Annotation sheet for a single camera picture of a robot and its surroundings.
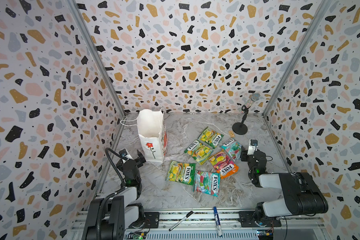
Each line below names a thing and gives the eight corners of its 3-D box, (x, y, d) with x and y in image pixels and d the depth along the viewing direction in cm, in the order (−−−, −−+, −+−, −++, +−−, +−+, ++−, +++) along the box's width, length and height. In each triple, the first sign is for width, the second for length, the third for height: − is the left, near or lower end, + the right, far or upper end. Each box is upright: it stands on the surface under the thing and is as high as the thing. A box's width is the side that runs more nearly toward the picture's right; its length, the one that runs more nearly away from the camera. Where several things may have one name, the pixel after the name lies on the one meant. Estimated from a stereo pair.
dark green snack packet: (192, 191, 85) (192, 189, 82) (195, 171, 93) (196, 169, 90) (218, 196, 83) (219, 194, 81) (219, 175, 91) (220, 173, 89)
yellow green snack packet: (197, 140, 108) (198, 136, 105) (206, 129, 115) (207, 126, 112) (214, 150, 103) (215, 146, 100) (223, 138, 110) (224, 135, 107)
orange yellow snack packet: (223, 180, 89) (224, 178, 86) (207, 158, 98) (208, 156, 96) (239, 171, 93) (240, 169, 90) (222, 151, 102) (223, 148, 99)
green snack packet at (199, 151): (185, 153, 101) (185, 150, 99) (197, 141, 108) (197, 138, 105) (201, 165, 95) (201, 163, 93) (213, 152, 102) (213, 149, 99)
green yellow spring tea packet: (166, 180, 89) (165, 178, 86) (171, 162, 97) (170, 159, 94) (193, 185, 87) (193, 183, 85) (195, 166, 95) (196, 163, 93)
